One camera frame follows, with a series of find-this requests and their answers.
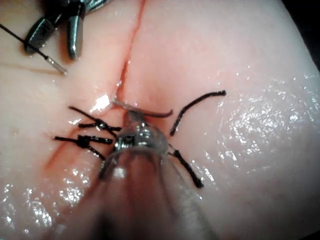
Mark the tissue pad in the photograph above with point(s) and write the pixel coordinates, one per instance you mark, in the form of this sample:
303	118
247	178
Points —
225	62

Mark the black stitching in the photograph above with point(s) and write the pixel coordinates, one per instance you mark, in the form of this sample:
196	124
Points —
85	141

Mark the right arm needle driver jaw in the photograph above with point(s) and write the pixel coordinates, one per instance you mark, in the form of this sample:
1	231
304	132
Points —
40	35
75	35

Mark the dark left arm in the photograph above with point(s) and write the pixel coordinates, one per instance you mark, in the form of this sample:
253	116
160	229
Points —
140	200

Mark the left arm needle driver jaw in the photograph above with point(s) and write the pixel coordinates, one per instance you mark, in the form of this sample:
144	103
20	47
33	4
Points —
135	117

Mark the curved steel needle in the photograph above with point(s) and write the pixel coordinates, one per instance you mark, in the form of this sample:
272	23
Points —
155	115

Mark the black thread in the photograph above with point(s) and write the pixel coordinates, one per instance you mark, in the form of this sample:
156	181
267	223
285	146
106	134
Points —
17	37

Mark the left arm needle driver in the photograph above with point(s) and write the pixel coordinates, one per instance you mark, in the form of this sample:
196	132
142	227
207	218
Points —
142	138

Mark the right arm needle driver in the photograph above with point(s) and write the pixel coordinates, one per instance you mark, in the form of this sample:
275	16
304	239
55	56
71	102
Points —
70	6

